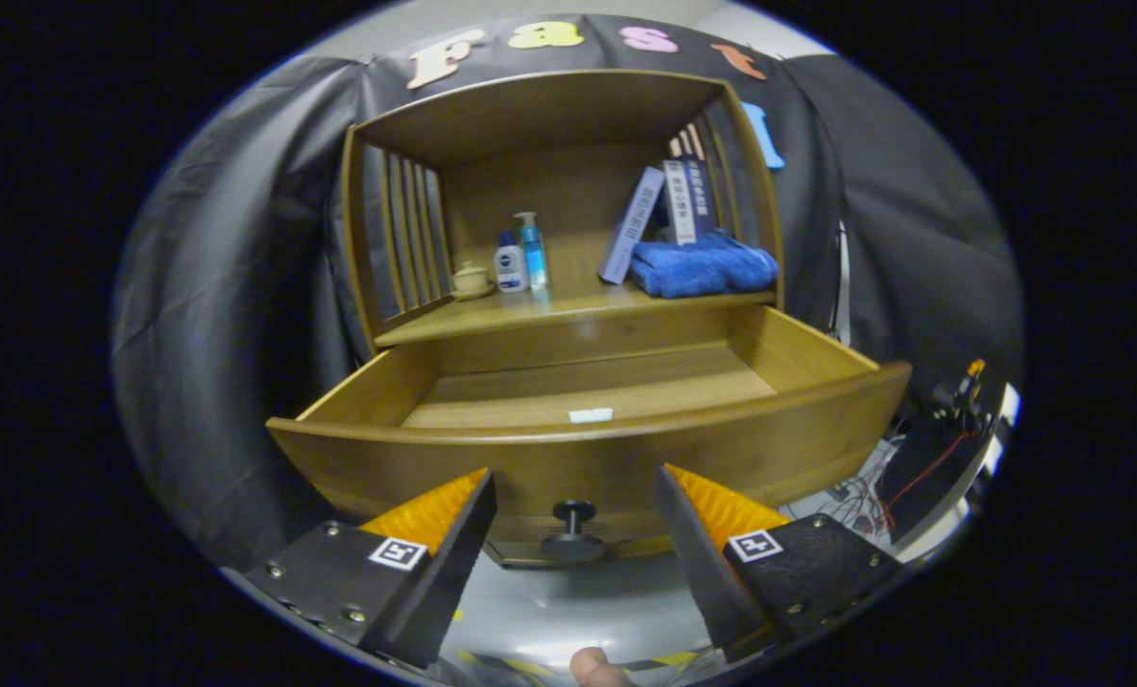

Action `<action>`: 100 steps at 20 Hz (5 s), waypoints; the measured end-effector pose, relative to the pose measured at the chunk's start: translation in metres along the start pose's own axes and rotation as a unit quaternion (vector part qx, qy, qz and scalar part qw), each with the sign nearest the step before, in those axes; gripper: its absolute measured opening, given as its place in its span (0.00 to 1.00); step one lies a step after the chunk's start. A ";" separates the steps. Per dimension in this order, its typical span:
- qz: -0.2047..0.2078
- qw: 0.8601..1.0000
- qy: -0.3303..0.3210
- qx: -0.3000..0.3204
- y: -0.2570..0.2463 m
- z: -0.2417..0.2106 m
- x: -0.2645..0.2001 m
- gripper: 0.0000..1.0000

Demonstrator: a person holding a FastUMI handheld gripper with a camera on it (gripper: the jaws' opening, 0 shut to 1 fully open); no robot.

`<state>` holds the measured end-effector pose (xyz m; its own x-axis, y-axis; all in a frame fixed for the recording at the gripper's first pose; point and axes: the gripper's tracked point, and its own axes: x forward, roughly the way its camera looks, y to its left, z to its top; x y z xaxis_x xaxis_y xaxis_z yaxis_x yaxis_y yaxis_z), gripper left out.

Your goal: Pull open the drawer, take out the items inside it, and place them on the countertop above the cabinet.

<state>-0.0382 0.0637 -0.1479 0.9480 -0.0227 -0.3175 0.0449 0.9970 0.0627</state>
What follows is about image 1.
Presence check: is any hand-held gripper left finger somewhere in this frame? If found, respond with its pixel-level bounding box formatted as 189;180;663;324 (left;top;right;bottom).
220;468;499;671

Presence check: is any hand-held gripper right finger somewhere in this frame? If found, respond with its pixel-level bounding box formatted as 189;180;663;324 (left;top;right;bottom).
654;463;903;664

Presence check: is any wooden drawer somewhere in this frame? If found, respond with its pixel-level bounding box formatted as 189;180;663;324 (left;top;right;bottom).
265;305;913;569

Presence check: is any wooden countertop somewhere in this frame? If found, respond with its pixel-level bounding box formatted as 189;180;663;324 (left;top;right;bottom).
375;281;779;346

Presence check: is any wooden cabinet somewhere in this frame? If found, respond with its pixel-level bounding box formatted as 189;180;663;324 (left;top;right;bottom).
340;69;787;354

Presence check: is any yellow black floor tape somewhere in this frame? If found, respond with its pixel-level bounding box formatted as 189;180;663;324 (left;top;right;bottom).
454;649;703;677

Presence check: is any blue folded towel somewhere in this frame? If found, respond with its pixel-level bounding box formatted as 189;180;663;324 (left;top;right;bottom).
631;232;779;300

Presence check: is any beige lidded teacup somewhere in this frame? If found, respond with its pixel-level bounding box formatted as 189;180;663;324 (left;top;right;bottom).
450;260;495;301

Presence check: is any black device with orange tip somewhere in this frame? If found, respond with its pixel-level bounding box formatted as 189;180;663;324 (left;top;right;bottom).
931;358;994;430

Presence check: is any white lotion bottle blue cap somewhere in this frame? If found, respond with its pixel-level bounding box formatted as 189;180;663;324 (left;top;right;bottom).
493;230;530;294

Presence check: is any blue pump bottle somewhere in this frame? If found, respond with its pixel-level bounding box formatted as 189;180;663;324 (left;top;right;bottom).
514;211;549;291

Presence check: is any lavender book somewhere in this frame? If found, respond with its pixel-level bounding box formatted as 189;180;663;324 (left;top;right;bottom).
599;166;666;285

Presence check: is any white spine book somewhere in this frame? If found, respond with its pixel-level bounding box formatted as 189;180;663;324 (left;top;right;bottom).
662;159;698;246

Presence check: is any red cable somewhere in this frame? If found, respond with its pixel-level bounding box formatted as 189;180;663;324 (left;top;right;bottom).
879;429;970;531

